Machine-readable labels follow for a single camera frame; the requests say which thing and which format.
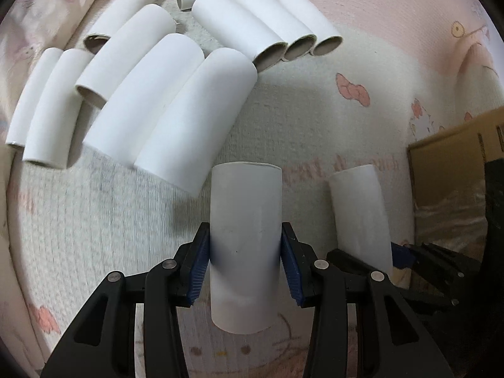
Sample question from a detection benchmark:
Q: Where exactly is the brown cardboard box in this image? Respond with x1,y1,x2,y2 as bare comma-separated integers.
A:
408,107,503,260

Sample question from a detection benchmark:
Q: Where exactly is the flattened white tube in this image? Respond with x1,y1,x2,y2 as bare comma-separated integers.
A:
83,33,204,167

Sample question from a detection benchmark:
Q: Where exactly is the long white nested tube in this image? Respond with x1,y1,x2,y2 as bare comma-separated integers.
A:
83,0,156,54

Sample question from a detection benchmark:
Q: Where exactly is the white tube under box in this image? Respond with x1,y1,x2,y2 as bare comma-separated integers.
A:
191,0,287,72

